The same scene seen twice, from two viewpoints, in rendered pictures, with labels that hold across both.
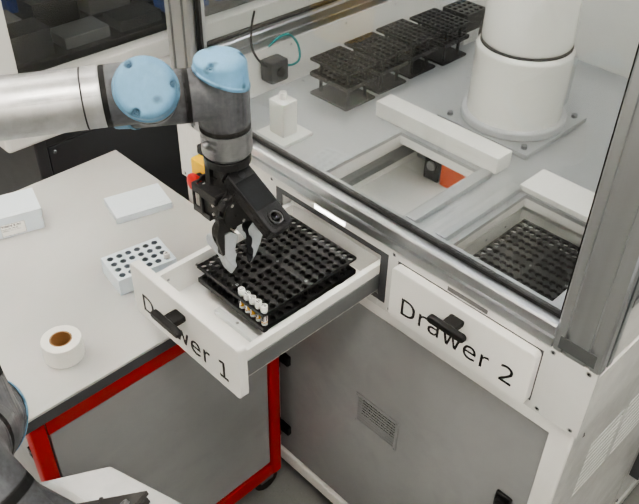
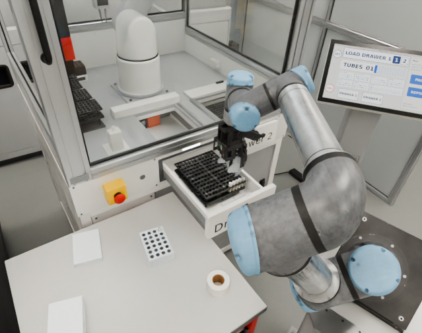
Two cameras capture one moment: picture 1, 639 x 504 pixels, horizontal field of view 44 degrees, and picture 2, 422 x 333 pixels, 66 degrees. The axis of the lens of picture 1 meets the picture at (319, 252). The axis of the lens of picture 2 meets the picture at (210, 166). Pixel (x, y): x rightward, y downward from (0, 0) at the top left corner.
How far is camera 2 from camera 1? 136 cm
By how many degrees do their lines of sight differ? 61
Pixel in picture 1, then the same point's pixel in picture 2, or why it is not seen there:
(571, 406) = (283, 127)
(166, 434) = not seen: hidden behind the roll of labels
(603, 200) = (292, 55)
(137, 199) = (86, 245)
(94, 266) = (142, 273)
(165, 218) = (108, 235)
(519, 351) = (273, 123)
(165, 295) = (234, 207)
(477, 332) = (261, 131)
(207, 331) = (260, 195)
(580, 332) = not seen: hidden behind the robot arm
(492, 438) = (257, 166)
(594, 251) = not seen: hidden behind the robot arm
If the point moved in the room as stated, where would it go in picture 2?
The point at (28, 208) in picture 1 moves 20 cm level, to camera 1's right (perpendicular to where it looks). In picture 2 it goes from (78, 304) to (109, 246)
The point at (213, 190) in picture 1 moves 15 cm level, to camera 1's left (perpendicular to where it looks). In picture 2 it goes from (235, 143) to (228, 173)
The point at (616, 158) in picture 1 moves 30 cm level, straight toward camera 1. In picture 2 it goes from (296, 39) to (374, 59)
